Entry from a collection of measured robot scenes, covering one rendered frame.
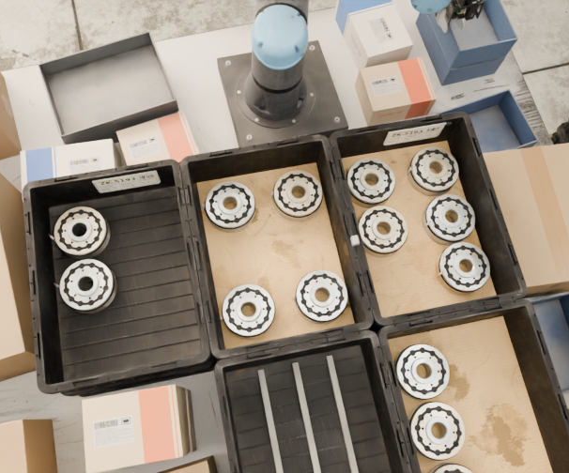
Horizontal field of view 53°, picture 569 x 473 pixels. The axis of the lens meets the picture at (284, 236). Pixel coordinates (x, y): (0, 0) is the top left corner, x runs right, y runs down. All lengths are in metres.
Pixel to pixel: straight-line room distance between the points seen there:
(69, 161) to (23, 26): 1.34
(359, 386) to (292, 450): 0.17
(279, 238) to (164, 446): 0.45
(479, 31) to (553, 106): 1.03
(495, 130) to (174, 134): 0.79
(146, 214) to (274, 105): 0.39
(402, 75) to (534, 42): 1.30
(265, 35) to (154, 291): 0.56
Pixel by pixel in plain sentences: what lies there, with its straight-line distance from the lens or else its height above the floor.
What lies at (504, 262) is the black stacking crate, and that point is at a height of 0.90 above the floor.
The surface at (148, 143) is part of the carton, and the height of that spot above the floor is 0.77.
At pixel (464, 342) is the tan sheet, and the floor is 0.83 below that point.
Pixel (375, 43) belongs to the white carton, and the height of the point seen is 0.79.
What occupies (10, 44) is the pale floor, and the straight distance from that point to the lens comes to 2.60.
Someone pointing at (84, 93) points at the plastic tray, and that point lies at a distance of 1.47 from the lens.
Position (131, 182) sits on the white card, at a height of 0.89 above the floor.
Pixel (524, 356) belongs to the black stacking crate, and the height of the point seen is 0.86.
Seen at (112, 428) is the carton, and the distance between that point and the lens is 1.07.
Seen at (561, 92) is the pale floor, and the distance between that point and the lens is 2.62.
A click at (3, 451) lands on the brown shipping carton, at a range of 1.19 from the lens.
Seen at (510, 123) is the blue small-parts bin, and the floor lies 0.71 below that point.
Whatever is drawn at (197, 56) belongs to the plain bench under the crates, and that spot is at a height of 0.70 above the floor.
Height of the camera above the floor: 1.96
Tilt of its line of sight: 72 degrees down
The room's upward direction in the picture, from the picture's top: 9 degrees clockwise
